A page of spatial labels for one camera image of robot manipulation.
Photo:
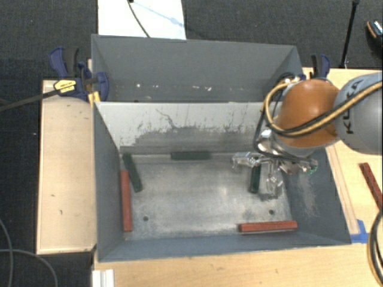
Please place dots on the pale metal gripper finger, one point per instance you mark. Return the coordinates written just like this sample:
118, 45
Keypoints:
245, 159
273, 184

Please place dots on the dark green flat block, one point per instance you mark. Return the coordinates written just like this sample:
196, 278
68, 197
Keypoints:
254, 181
133, 173
190, 155

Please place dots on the red-brown flat block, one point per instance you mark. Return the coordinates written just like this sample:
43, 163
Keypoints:
126, 202
267, 226
372, 184

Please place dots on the grey metal bin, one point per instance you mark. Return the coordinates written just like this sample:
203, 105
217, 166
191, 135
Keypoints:
191, 190

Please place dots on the pale wood flat board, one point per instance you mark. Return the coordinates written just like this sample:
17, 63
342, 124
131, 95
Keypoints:
66, 166

